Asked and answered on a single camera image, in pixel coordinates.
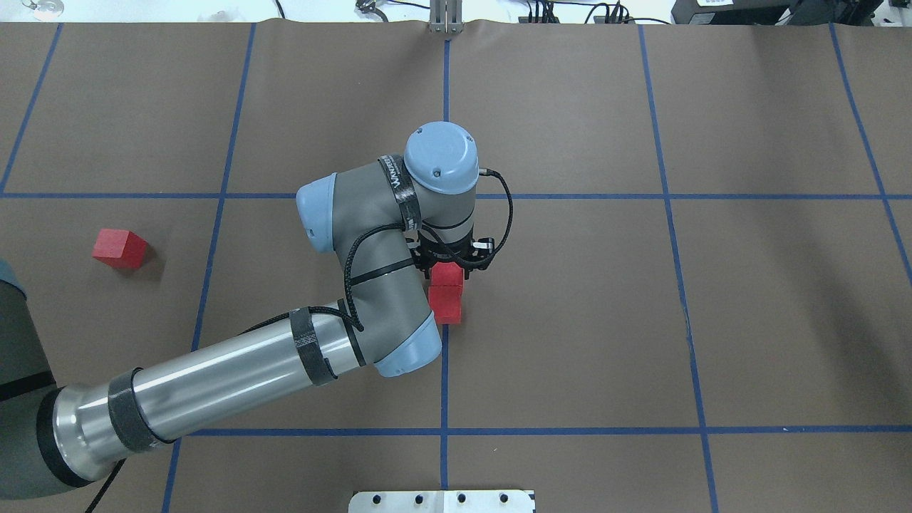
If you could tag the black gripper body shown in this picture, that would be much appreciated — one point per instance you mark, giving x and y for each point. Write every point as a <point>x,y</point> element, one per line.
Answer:
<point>426,268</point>

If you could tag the red block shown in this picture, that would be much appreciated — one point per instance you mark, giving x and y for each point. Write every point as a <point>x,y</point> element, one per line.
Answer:
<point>120,249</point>
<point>447,275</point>
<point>446,304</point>

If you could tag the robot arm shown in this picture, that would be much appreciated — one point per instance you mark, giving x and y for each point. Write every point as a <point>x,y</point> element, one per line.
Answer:
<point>387,223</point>

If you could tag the black box with label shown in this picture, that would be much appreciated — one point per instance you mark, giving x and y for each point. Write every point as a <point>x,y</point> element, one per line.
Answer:
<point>728,12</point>

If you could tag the round metal disc with clip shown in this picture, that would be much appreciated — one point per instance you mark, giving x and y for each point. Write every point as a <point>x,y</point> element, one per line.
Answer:
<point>45,10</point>

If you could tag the aluminium frame post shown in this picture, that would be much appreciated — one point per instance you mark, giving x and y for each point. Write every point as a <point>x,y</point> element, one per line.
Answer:
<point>445,16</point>

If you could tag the white pedestal column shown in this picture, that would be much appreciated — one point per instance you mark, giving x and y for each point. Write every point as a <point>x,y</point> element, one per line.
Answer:
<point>466,500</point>

